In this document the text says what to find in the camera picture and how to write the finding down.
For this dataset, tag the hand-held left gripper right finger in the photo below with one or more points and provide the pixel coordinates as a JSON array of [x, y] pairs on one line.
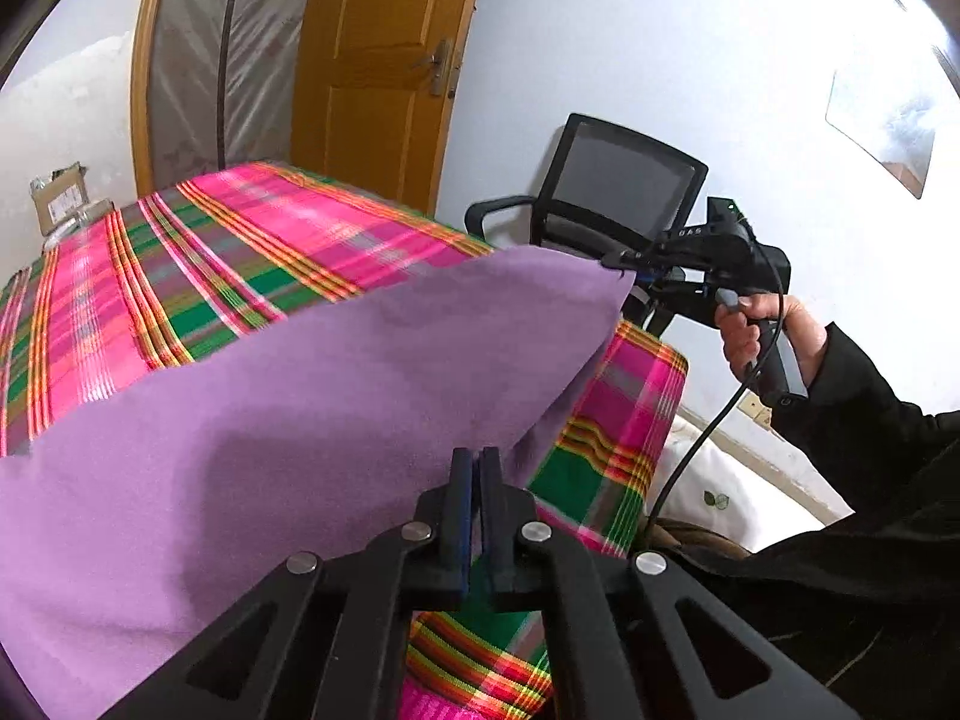
[[499, 532]]

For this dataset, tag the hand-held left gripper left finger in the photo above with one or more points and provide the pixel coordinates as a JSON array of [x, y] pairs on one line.
[[454, 525]]

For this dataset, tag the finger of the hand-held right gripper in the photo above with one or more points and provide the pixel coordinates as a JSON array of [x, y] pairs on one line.
[[637, 259], [675, 285]]

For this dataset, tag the purple sweater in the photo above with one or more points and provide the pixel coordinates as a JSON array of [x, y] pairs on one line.
[[300, 427]]

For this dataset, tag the person's right forearm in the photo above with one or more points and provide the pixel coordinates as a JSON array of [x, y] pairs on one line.
[[862, 420]]

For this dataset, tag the person's right hand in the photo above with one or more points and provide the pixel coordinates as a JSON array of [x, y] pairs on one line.
[[799, 330]]

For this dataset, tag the black office chair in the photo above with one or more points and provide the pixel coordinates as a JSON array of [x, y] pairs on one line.
[[622, 172]]

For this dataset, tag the wooden door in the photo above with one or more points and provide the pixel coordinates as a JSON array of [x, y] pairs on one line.
[[375, 90]]

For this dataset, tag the person's black jacket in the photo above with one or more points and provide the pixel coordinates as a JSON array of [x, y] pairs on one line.
[[825, 615]]

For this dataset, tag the pink plaid blanket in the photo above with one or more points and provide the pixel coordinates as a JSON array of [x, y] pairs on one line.
[[225, 240]]

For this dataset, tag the clear plastic curtain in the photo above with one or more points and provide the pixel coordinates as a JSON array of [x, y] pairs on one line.
[[262, 52]]

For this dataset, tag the clear wrapped parcel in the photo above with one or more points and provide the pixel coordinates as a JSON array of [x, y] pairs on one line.
[[90, 214]]

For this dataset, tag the brown cardboard box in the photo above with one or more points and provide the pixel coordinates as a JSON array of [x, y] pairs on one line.
[[64, 199]]

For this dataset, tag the beige wall socket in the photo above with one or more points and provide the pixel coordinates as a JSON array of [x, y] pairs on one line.
[[754, 411]]

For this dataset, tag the wooden door frame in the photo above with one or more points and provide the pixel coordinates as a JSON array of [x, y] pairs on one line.
[[141, 112]]

